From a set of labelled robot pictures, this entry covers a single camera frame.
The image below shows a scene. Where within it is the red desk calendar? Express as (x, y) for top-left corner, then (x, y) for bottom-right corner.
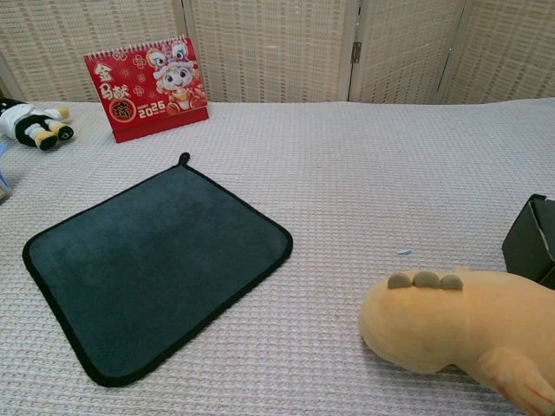
(83, 36), (210, 144)

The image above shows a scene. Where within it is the black and white plush doll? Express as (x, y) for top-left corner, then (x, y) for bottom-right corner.
(0, 97), (75, 152)

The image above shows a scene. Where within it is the black and yellow cloth mat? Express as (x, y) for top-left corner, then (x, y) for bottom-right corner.
(22, 152), (294, 388)

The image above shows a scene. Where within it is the woven folding screen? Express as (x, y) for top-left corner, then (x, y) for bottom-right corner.
(0, 0), (555, 106)

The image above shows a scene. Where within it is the white woven tablecloth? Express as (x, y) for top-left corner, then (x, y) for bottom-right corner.
(0, 98), (555, 416)

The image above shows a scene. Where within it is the orange dinosaur plush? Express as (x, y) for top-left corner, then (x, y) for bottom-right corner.
(358, 266), (555, 416)

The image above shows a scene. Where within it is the black cardboard box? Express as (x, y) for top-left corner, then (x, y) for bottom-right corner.
(501, 193), (555, 290)

